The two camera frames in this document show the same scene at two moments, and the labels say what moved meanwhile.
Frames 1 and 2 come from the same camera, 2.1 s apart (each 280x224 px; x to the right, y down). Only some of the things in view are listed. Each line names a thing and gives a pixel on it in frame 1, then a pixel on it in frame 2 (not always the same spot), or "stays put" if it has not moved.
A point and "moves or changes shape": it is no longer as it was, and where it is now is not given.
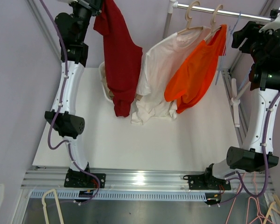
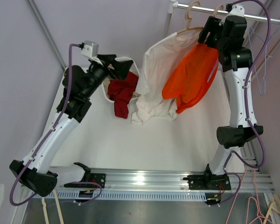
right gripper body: x=256 y=42 to x=214 y=40
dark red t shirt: x=123 y=57 moves or changes shape
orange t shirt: x=192 y=75 stays put
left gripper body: x=84 y=10 to x=101 y=72
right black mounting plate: x=206 y=182 stays put
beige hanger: x=58 y=205 stays put
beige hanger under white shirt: x=189 y=18 stays put
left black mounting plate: x=84 y=180 stays put
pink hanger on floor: x=256 y=198 stays put
